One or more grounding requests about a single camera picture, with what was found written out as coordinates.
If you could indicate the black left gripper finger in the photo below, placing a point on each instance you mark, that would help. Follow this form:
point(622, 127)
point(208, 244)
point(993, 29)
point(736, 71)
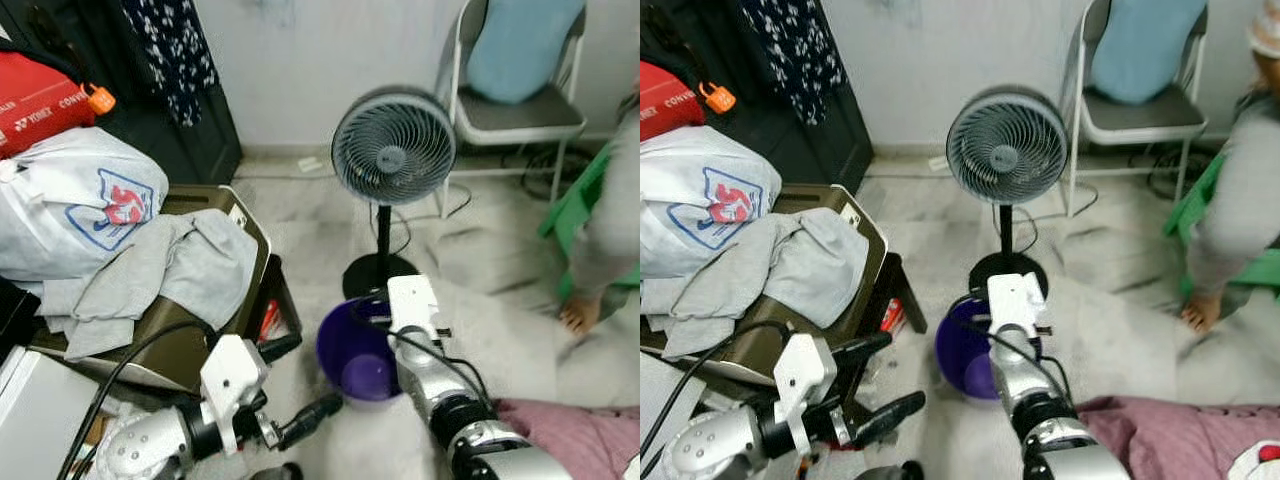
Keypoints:
point(280, 347)
point(315, 415)
point(865, 347)
point(895, 415)

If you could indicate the grey standing fan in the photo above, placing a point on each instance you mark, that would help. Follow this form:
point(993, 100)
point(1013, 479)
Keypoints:
point(393, 150)
point(1008, 150)

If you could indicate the red sports bag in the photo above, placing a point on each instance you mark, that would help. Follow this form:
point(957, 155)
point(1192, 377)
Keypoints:
point(40, 105)
point(665, 100)

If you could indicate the purple waste bin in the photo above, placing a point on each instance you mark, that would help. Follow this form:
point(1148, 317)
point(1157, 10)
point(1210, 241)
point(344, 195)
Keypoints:
point(965, 365)
point(350, 365)

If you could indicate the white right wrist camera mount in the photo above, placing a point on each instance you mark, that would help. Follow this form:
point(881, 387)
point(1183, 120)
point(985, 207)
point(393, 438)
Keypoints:
point(412, 300)
point(1015, 298)

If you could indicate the orange padlock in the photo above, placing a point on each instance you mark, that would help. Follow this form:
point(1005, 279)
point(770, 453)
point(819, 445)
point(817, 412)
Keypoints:
point(720, 99)
point(100, 100)

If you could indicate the green plastic stool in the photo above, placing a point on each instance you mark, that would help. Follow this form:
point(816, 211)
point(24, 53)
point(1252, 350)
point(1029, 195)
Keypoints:
point(575, 210)
point(1190, 210)

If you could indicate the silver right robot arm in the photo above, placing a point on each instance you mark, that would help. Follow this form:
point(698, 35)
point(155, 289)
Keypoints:
point(480, 445)
point(1070, 450)

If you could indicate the purple cartoon print blanket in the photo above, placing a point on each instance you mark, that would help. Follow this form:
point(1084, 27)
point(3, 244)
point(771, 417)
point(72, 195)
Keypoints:
point(585, 440)
point(1180, 440)

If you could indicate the blue cushion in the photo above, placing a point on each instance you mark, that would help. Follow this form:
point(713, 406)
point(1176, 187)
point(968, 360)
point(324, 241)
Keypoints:
point(525, 50)
point(1145, 50)

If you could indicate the person in grey trousers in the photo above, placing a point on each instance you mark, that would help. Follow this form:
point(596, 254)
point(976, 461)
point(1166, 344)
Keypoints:
point(610, 230)
point(1240, 220)

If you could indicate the olive storage box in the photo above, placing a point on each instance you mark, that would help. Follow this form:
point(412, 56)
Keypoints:
point(745, 355)
point(185, 365)

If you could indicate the white box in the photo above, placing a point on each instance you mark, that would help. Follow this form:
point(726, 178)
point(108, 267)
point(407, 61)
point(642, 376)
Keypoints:
point(35, 420)

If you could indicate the white plastic bag with logo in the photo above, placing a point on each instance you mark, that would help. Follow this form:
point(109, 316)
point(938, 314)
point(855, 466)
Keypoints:
point(60, 200)
point(690, 190)

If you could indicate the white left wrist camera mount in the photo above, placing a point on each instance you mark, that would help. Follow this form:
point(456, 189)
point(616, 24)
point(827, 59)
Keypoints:
point(800, 375)
point(232, 375)

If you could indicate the red packet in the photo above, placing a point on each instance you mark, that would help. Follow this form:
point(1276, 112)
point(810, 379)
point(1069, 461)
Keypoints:
point(892, 315)
point(268, 320)

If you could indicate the dark floral garment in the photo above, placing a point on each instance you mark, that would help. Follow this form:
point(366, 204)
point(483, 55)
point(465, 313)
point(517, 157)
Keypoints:
point(175, 55)
point(800, 50)

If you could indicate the white folding chair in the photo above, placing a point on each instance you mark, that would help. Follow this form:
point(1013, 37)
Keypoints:
point(1140, 118)
point(520, 118)

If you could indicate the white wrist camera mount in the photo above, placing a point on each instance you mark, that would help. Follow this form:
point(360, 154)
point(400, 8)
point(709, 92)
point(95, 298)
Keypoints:
point(232, 375)
point(800, 375)
point(1015, 298)
point(412, 300)

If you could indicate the white power strip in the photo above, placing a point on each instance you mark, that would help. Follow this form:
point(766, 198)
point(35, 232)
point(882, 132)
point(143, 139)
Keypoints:
point(310, 165)
point(939, 164)

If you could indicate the grey garment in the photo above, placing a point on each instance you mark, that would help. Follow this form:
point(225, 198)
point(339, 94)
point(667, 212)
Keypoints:
point(190, 265)
point(810, 265)

